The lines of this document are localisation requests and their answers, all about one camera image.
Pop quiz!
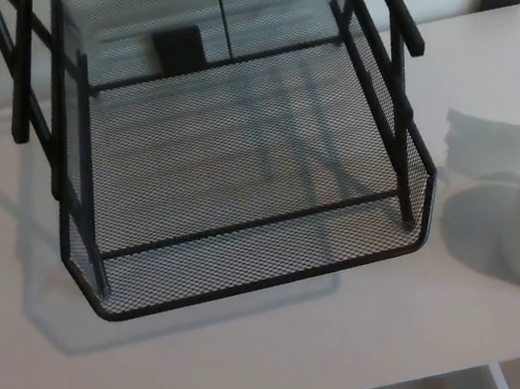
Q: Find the black mesh file tray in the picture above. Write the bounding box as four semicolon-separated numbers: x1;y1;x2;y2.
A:
0;0;465;337

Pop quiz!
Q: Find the white metal desk leg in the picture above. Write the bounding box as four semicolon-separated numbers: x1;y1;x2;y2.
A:
485;361;510;389

